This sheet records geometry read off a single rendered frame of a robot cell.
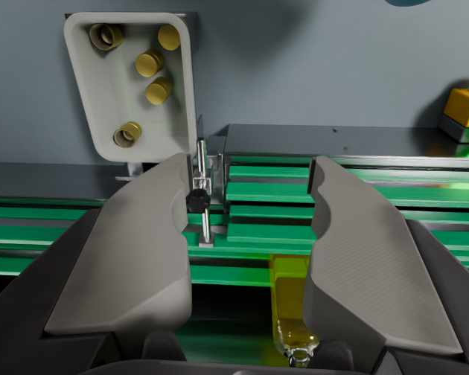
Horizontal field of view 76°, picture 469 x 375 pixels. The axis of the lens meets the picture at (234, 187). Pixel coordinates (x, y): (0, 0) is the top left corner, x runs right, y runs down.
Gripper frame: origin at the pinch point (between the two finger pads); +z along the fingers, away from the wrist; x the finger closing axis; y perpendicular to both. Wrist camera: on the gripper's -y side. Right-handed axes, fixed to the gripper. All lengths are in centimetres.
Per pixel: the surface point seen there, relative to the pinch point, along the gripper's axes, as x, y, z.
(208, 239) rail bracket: -5.8, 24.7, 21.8
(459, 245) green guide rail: 29.6, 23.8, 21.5
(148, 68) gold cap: -15.8, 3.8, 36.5
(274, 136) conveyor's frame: 4.0, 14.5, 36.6
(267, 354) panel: 3.7, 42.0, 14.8
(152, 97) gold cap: -15.9, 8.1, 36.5
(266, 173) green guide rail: 2.4, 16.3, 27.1
